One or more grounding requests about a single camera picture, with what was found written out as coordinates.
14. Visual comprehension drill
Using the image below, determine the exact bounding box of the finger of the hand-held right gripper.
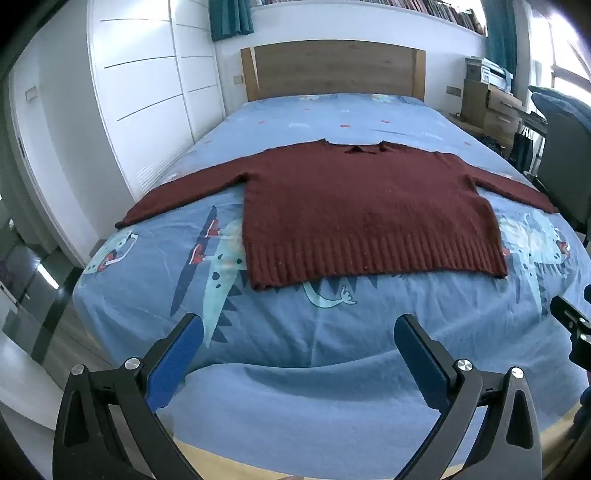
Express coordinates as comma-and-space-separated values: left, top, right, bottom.
550, 294, 591, 334
569, 331, 591, 371

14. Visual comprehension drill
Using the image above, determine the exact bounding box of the white door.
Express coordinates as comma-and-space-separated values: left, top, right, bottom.
7, 44, 105, 271

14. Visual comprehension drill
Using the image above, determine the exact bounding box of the white wardrobe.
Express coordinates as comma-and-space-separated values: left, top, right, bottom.
88, 0, 227, 201

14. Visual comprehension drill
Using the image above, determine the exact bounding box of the dark red knit sweater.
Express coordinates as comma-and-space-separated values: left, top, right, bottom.
115, 138, 559, 292

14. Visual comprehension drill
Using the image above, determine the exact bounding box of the dark blue bag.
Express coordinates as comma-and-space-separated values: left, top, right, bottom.
513, 129, 537, 172

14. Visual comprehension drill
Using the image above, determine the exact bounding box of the row of books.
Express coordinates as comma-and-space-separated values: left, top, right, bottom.
252, 0, 488, 35

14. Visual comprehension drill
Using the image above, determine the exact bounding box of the wooden nightstand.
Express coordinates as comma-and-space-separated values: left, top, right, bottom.
462, 79, 527, 153

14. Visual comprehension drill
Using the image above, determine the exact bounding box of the blue cushion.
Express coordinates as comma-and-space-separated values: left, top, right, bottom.
527, 85, 591, 127

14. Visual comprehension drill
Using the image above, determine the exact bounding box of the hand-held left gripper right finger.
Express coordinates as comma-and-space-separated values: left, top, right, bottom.
393, 314, 543, 480

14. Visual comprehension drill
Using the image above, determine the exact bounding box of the wooden headboard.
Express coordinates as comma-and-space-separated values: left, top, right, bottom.
240, 40, 426, 102

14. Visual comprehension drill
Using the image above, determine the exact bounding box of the grey chair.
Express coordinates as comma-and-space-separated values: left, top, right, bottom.
538, 108, 591, 234

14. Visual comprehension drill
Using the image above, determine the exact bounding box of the grey printer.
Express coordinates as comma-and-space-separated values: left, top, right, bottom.
465, 56, 513, 88

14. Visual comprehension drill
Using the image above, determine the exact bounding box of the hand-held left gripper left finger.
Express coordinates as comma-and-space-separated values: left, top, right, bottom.
52, 313, 205, 480

